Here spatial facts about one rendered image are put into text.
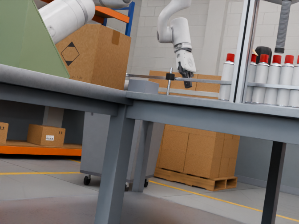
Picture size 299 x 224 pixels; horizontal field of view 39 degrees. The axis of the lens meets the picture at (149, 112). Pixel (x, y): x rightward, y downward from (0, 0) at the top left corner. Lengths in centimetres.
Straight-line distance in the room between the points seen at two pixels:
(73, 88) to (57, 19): 31
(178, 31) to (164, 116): 81
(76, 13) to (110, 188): 58
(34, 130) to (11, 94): 482
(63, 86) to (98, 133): 305
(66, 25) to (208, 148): 399
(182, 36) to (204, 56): 505
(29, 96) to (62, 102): 11
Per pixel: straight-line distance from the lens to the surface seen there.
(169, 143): 548
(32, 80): 109
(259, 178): 653
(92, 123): 421
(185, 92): 201
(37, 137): 587
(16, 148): 550
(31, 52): 128
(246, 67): 167
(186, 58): 197
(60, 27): 140
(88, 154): 425
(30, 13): 129
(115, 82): 194
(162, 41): 201
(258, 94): 177
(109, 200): 139
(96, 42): 183
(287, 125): 109
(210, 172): 523
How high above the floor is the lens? 76
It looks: 1 degrees up
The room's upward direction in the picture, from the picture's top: 9 degrees clockwise
